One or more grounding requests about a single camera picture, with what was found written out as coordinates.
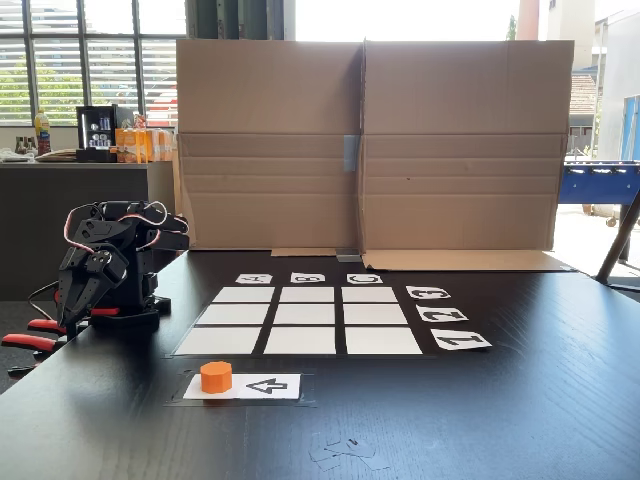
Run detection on black clamp with orange knob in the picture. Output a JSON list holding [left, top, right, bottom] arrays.
[[63, 306, 122, 344]]

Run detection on brown cardboard box wall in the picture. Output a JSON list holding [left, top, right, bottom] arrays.
[[174, 38, 365, 258], [358, 37, 577, 274]]

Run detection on clear tape scraps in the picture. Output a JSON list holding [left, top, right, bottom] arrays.
[[307, 434, 392, 474]]

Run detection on red white servo cable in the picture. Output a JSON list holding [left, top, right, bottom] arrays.
[[63, 203, 104, 252], [118, 200, 170, 247]]

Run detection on white arrow paper sheet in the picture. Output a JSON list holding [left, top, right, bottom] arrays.
[[182, 372, 303, 401]]

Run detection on paper sheet number 1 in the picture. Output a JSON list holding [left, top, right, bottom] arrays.
[[429, 327, 494, 352]]

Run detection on blue foosball table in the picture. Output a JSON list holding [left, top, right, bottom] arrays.
[[559, 158, 640, 229]]

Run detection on dark grey counter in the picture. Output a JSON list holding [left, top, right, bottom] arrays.
[[0, 159, 177, 301]]

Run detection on paper sheet number 3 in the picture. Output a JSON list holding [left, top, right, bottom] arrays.
[[405, 285, 452, 302]]

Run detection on white nine-square grid sheet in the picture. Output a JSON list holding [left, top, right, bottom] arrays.
[[172, 284, 426, 357]]

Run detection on orange drink cartons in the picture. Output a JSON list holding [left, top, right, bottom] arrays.
[[110, 127, 177, 164]]

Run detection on grey metal leg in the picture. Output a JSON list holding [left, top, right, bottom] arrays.
[[594, 191, 640, 292]]

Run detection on yellow drink bottle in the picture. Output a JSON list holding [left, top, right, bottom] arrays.
[[33, 108, 52, 156]]

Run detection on round orange token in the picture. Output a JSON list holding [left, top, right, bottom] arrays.
[[199, 361, 234, 395]]

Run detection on black mini fridge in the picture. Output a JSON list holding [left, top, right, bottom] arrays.
[[75, 104, 120, 164]]

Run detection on paper sheet number 2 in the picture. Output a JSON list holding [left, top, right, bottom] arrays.
[[415, 305, 470, 324]]

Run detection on black power cable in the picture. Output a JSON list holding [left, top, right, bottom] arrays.
[[27, 280, 62, 322]]

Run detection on orange-handled clamp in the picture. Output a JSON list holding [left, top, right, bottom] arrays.
[[1, 318, 69, 377]]

